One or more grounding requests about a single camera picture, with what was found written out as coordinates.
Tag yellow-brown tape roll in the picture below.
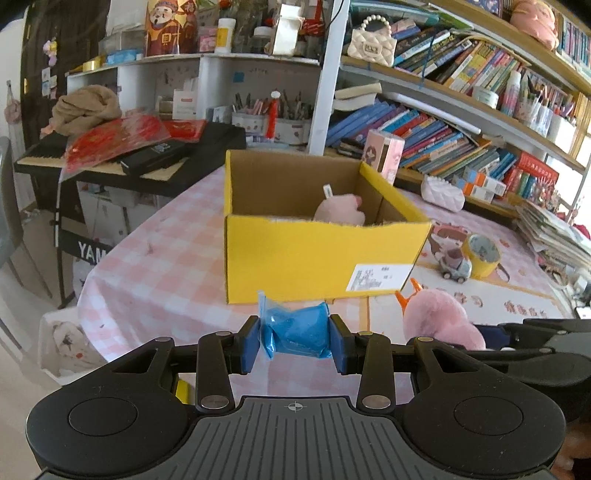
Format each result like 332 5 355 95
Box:
462 234 502 278

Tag row of colourful books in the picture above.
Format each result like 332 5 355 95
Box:
325 99 518 181

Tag row of shelf books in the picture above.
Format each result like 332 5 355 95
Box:
392 18 532 93

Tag white bottle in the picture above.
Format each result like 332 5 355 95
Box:
215 17 237 52

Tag long black box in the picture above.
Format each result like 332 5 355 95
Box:
120 141 191 177

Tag pen cups with pens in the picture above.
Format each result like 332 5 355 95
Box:
231 92 315 144

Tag black keyboard stand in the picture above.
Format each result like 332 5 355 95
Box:
53 178 134 310

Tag white pen holder box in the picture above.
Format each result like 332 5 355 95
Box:
547 113 578 153

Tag small grey toy car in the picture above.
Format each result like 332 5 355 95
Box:
438 249 472 281

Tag white quilted handbag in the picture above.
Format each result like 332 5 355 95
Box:
347 15 397 68

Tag yellow cardboard box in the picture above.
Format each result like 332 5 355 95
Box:
224 149 433 305

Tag red envelope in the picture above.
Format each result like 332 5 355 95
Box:
161 119 207 141

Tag white side shelf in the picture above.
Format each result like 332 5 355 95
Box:
67 51 324 153

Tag pink plush with orange feet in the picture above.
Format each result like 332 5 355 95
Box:
394 277 487 352

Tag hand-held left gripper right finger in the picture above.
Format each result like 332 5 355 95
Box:
329 314 488 413

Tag orange and blue box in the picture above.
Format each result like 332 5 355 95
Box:
452 178 495 202
462 167 507 195

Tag grey chair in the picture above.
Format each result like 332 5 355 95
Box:
0 136 51 352

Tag pink plush pig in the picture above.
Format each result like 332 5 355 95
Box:
313 184 366 226

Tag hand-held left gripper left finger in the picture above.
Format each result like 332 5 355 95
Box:
108 315 262 414

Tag blue plastic packet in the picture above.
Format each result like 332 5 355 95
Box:
257 291 333 360

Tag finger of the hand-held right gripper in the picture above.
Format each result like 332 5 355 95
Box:
473 318 555 354

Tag brown cloth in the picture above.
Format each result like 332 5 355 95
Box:
48 84 123 137

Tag white paper bag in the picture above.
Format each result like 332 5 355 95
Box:
272 2 305 56

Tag black electric keyboard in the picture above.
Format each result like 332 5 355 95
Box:
14 122 247 197

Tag red boxed book set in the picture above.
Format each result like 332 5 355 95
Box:
503 152 560 204

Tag white bookshelf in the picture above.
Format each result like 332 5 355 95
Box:
318 0 591 222

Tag stack of papers and notebooks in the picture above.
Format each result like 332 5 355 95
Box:
515 200 591 273

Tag white printed bag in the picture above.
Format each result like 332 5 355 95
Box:
39 307 109 384

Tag pink cartoon humidifier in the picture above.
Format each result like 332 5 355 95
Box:
361 129 406 186

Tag red packets in plastic bag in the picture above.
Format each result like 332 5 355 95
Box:
65 115 172 174

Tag pink plush on shelf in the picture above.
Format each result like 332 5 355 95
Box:
510 0 559 49

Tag red fortune god figure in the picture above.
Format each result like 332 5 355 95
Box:
145 0 199 58

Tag white quilted pouch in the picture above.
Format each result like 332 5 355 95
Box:
420 175 466 212

